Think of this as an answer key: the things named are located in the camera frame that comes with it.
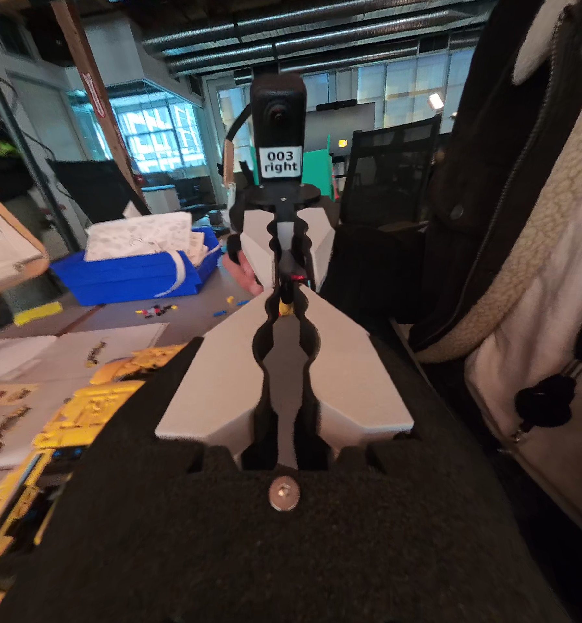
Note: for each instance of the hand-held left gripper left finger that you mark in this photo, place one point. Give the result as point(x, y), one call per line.
point(213, 389)

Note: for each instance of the yellow tape strip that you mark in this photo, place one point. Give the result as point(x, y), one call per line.
point(37, 314)

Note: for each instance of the wooden post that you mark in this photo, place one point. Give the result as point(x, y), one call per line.
point(96, 97)

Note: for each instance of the person's fleece-lined jacket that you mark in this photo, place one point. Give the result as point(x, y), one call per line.
point(539, 243)

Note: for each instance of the open instruction booklet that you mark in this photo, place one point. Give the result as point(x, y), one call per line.
point(125, 340)

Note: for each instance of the black mesh chair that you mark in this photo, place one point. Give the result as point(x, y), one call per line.
point(388, 165)

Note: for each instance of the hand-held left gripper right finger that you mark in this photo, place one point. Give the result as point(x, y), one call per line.
point(354, 384)

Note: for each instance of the scattered coloured brick pieces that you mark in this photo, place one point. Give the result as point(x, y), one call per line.
point(157, 310)

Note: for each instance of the black brick beam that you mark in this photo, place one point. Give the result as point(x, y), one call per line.
point(291, 277)

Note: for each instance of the teal bag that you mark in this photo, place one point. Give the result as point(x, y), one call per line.
point(320, 170)

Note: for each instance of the ribbed metal pipes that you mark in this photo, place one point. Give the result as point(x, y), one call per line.
point(295, 34)

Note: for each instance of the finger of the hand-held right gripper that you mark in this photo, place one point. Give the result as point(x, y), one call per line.
point(320, 238)
point(259, 243)

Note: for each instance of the blue plastic bin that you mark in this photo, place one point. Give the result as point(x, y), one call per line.
point(125, 277)

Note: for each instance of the paned window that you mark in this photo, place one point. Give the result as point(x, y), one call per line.
point(159, 136)

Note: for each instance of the patterned paper bag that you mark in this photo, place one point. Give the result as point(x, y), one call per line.
point(140, 233)

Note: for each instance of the yellow toy brick car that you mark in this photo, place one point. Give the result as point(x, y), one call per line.
point(101, 409)

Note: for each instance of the grey wall screen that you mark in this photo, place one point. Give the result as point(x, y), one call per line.
point(339, 126)

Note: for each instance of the small Lego sub-assembly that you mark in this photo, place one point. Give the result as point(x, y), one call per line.
point(286, 307)

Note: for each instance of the black monitor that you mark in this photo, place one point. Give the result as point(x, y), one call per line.
point(96, 190)

